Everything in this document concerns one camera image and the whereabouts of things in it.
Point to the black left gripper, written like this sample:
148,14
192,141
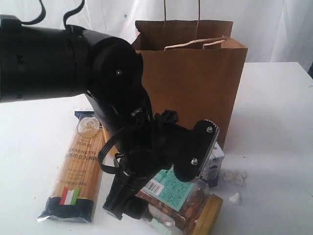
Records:
140,157

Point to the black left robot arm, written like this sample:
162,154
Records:
39,63

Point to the brown paper bag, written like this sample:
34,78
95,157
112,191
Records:
192,67

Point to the small milk carton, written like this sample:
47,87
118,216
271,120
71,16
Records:
212,168

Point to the clear nut jar yellow lid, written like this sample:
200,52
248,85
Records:
180,208

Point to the spaghetti packet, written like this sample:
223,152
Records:
76,189

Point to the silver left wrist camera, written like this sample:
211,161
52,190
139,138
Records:
195,151

